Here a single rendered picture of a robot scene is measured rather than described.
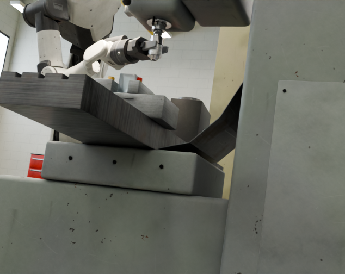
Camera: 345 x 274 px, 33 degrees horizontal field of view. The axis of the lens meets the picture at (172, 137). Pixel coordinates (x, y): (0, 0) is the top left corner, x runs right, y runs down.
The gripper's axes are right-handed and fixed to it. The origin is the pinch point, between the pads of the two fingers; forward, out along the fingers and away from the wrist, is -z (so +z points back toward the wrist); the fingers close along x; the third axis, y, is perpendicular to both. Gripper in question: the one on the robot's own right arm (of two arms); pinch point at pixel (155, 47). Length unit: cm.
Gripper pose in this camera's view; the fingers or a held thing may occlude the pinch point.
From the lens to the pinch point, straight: 199.9
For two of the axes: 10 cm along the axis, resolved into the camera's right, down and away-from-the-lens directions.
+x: 6.5, 2.3, 7.3
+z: -7.5, 0.1, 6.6
